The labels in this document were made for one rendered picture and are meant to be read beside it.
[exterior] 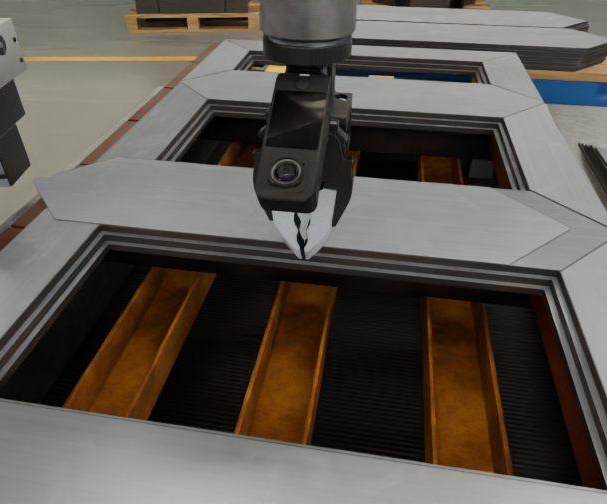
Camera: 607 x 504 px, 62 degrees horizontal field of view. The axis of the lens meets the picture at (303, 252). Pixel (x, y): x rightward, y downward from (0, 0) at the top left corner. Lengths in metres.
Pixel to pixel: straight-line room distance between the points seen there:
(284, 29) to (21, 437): 0.38
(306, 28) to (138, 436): 0.34
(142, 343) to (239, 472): 0.37
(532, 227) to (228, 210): 0.39
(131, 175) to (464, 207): 0.48
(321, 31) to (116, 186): 0.46
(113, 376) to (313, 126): 0.46
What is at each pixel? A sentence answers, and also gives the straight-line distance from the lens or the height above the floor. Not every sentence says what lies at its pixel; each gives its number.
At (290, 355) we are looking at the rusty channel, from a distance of 0.70.
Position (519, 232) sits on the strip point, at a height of 0.84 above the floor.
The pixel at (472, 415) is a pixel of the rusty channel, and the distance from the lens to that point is 0.67.
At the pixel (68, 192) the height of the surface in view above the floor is 0.84.
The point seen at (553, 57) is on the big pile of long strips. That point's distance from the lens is 1.51.
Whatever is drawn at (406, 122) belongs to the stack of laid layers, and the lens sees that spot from 1.00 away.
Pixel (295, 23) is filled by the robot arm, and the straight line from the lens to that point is 0.40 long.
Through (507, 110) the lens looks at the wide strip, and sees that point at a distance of 1.06.
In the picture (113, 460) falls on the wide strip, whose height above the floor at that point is 0.84.
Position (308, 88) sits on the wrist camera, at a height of 1.07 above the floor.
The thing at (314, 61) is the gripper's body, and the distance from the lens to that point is 0.41.
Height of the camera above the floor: 1.21
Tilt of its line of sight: 37 degrees down
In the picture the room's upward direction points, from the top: straight up
